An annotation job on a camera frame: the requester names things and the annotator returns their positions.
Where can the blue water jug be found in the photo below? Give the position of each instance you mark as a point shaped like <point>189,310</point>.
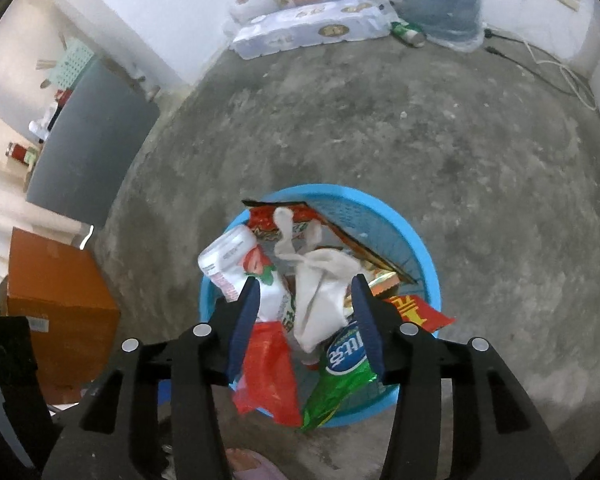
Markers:
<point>455,24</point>

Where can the mint green perforated basket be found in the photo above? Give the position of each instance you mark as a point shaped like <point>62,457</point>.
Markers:
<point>71,65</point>

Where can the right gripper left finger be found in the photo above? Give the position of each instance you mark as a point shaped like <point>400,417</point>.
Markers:
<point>153,405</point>

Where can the dark grey cabinet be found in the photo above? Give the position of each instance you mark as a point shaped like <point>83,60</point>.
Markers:
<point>91,146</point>

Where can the green drink can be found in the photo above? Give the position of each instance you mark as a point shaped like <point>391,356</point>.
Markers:
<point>408,33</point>

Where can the red noodle wrapper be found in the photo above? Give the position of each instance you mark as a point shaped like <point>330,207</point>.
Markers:
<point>261,223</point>

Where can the red yellow snack wrapper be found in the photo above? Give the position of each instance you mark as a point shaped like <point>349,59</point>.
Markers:
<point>415,310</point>

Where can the red plastic bag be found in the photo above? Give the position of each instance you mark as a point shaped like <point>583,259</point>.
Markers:
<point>268,380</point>

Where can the white strawberry milk carton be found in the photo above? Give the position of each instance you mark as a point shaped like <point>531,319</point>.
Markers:
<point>236,256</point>

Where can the green snack wrapper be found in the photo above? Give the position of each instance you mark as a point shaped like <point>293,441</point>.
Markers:
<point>344,370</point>

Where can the white toilet paper pack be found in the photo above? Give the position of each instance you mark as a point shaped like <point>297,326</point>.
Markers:
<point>329,22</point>

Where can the white tissue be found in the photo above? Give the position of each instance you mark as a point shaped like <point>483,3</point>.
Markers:
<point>322,277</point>

